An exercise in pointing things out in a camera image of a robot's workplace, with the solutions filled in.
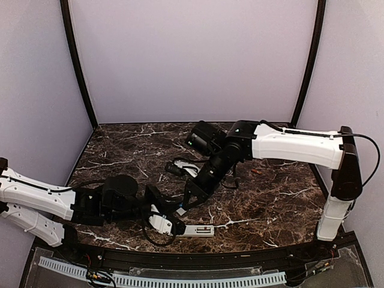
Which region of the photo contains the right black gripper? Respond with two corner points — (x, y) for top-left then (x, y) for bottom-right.
(181, 148), (232, 210)

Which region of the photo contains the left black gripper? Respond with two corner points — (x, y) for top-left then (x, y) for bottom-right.
(107, 184), (182, 223)

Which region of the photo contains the white battery cover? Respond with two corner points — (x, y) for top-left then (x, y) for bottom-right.
(176, 207), (187, 216)

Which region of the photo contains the white remote control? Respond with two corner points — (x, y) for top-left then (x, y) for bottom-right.
(179, 225), (214, 238)

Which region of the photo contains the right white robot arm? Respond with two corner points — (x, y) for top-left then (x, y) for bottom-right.
(181, 120), (366, 260)

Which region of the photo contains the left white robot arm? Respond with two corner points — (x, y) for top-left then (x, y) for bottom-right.
(1, 158), (186, 262)

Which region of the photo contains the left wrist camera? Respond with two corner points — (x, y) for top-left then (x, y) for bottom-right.
(148, 204), (177, 236)

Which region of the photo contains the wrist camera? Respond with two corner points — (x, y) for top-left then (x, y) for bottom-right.
(148, 204), (177, 236)
(165, 160), (200, 178)

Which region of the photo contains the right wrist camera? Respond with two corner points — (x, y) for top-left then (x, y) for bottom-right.
(165, 160), (200, 178)

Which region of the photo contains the white slotted cable duct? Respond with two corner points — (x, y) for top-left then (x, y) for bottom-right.
(38, 256), (286, 287)

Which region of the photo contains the black front rail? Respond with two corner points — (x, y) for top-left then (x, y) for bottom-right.
(54, 232), (359, 271)

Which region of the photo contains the right black frame post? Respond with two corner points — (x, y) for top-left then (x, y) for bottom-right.
(290, 0), (326, 128)

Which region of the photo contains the black frame post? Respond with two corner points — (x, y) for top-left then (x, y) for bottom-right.
(290, 0), (326, 128)
(59, 0), (98, 130)

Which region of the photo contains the left black frame post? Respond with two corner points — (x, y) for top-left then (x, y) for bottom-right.
(59, 0), (98, 130)

